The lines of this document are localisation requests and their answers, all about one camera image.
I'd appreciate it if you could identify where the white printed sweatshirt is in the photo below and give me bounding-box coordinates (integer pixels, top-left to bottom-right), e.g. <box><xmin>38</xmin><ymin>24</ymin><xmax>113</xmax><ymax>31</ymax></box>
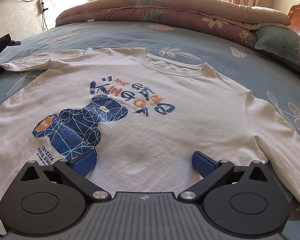
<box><xmin>0</xmin><ymin>47</ymin><xmax>300</xmax><ymax>235</ymax></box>

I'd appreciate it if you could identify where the blue patterned bed sheet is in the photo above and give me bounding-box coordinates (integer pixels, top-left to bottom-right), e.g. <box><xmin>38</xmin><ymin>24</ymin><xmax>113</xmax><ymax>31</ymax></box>
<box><xmin>0</xmin><ymin>21</ymin><xmax>300</xmax><ymax>240</ymax></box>

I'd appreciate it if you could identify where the green flower pillow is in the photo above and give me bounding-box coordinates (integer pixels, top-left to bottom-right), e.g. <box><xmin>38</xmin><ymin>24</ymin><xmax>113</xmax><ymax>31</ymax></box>
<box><xmin>255</xmin><ymin>26</ymin><xmax>300</xmax><ymax>73</ymax></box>

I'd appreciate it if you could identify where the pink floral folded quilt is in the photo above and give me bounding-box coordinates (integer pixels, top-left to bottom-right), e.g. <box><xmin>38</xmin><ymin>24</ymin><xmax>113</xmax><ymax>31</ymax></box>
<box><xmin>56</xmin><ymin>0</ymin><xmax>291</xmax><ymax>48</ymax></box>

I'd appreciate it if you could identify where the wall power strip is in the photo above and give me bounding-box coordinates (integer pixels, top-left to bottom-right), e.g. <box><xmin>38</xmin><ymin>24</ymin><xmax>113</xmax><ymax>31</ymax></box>
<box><xmin>38</xmin><ymin>0</ymin><xmax>48</xmax><ymax>14</ymax></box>

